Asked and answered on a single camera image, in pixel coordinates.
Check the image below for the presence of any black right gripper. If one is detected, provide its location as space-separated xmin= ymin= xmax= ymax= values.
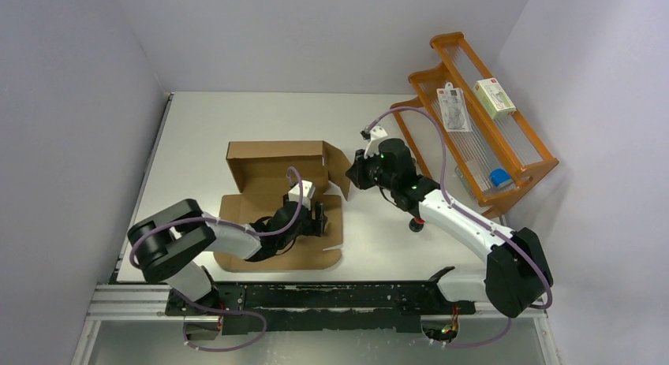
xmin=345 ymin=146 xmax=396 ymax=192

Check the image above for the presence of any brown cardboard box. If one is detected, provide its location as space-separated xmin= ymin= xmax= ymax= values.
xmin=214 ymin=140 xmax=351 ymax=272

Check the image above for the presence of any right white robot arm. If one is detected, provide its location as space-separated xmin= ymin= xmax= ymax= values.
xmin=346 ymin=138 xmax=554 ymax=318

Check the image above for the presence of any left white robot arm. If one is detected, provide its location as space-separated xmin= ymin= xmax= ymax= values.
xmin=126 ymin=196 xmax=327 ymax=315

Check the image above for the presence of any white green small box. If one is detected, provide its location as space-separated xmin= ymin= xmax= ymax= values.
xmin=473 ymin=77 xmax=517 ymax=120

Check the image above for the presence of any red black push button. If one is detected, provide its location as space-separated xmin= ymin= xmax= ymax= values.
xmin=409 ymin=218 xmax=425 ymax=233

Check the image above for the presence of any clear packaged item with card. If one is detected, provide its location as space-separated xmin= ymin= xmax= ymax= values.
xmin=436 ymin=82 xmax=472 ymax=132

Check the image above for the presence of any orange wooden shelf rack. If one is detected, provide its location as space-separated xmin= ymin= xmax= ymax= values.
xmin=392 ymin=32 xmax=559 ymax=218

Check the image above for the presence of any blue tape roll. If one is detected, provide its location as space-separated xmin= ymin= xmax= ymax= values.
xmin=488 ymin=168 xmax=513 ymax=188

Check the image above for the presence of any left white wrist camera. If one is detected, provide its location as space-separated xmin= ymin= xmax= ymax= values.
xmin=287 ymin=180 xmax=316 ymax=208

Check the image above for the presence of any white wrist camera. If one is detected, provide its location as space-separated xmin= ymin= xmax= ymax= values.
xmin=287 ymin=180 xmax=316 ymax=208
xmin=361 ymin=125 xmax=388 ymax=158

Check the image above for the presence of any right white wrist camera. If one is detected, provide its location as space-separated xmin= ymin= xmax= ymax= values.
xmin=361 ymin=125 xmax=388 ymax=158

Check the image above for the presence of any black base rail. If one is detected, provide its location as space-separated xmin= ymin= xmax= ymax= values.
xmin=165 ymin=268 xmax=477 ymax=337

